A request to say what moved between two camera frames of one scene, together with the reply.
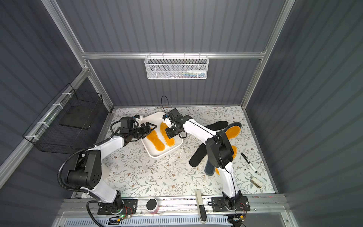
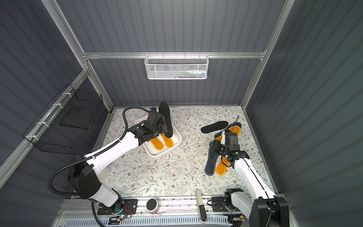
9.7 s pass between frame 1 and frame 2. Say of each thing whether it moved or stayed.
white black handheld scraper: stayed
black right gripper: moved
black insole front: moved
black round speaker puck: stayed
